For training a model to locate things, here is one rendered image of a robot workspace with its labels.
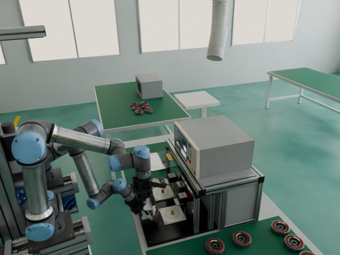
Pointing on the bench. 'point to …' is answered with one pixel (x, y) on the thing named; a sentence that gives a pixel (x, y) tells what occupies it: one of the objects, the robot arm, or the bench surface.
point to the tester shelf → (239, 177)
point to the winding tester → (215, 145)
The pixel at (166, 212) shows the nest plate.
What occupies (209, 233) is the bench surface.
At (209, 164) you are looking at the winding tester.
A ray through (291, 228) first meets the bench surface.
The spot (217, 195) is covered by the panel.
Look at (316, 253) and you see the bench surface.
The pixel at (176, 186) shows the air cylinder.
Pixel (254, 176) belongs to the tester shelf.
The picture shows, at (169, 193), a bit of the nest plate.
